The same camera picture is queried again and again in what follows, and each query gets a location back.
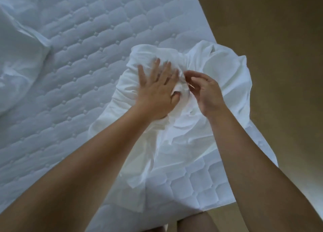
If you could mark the person's left hand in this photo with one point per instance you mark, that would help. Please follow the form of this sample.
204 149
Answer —
155 95

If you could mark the person's right hand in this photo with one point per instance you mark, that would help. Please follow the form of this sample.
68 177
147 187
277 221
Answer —
208 95

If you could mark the person's left middle finger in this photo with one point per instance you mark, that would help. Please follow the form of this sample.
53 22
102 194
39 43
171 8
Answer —
165 71

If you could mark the person's left thumb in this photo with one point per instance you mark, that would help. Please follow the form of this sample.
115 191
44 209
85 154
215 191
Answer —
176 94

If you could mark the person's left little finger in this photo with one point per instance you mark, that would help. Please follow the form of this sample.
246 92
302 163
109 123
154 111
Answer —
142 75

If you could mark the person's right thumb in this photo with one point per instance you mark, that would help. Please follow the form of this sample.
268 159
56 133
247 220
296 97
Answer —
194 84

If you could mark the white pillowcase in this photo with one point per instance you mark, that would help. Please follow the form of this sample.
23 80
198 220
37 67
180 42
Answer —
222 70

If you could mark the person's left forearm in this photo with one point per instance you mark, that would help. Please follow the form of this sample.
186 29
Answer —
75 176

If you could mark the person's right forearm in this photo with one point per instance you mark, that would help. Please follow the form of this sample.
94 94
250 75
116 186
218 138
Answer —
254 171

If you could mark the white quilted mattress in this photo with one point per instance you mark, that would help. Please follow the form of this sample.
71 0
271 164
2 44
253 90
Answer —
83 50

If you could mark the white rumpled duvet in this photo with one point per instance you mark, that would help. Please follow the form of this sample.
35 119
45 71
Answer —
17 68

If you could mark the person's right leg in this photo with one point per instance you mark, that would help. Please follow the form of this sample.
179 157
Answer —
195 223

